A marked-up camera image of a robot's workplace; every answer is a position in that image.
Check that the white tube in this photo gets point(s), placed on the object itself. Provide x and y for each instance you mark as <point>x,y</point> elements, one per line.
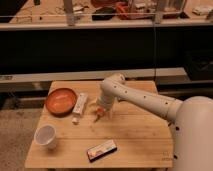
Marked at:
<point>79,107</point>

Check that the orange ceramic bowl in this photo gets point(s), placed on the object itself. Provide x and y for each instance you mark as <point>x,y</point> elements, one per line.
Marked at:
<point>61,101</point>

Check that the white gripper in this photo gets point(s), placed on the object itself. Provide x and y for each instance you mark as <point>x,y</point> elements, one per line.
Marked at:
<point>105,101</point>

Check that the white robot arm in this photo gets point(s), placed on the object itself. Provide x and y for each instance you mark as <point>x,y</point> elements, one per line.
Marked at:
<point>193,120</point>

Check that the black rectangular box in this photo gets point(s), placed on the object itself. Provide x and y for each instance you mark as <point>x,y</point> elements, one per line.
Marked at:
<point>101,150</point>

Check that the orange pepper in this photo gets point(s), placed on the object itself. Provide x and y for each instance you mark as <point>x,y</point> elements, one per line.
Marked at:
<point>100,112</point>

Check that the white paper cup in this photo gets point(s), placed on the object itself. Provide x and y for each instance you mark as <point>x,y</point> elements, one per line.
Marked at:
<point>45,136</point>

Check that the wooden table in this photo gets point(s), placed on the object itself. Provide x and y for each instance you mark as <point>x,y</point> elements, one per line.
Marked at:
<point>143,140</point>

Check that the long workbench shelf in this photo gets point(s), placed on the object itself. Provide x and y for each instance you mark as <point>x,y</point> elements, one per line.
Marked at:
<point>103,14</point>

